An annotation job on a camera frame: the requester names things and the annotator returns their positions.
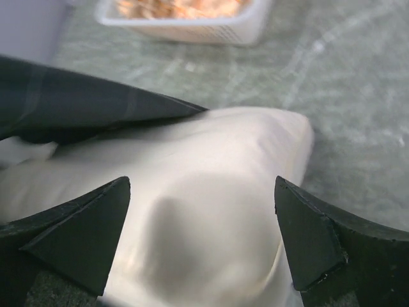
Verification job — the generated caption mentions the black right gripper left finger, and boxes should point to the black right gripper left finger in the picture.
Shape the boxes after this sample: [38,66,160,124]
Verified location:
[1,177,130,306]

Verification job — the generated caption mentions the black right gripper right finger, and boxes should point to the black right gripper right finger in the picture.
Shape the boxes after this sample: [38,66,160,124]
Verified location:
[274,177,408,306]

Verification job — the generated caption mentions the cream pillow with bear print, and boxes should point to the cream pillow with bear print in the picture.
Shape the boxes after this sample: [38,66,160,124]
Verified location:
[1,107,314,306]

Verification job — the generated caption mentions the dark grey checked pillowcase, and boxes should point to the dark grey checked pillowcase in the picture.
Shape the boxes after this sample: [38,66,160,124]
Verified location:
[1,56,205,145]

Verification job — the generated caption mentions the white plastic basket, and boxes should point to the white plastic basket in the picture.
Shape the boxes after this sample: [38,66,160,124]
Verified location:
[95,1,274,46]

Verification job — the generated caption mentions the crumpled orange white paper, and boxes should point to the crumpled orange white paper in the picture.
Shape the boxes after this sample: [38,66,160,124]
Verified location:
[116,1,248,19]

